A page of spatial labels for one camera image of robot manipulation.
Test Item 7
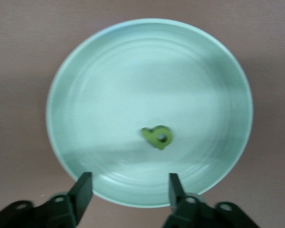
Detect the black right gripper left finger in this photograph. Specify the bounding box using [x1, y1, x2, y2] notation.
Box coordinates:
[0, 172, 94, 228]

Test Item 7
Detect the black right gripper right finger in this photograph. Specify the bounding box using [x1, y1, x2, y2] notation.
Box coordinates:
[162, 173, 259, 228]

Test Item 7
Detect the green foam letter b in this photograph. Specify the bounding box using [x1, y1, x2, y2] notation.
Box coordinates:
[140, 125, 174, 151]

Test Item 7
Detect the light green plate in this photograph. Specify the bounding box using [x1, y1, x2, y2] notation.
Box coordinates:
[46, 18, 254, 209]

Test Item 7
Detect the brown table cover sheet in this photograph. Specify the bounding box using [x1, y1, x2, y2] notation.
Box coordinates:
[0, 0, 285, 228]

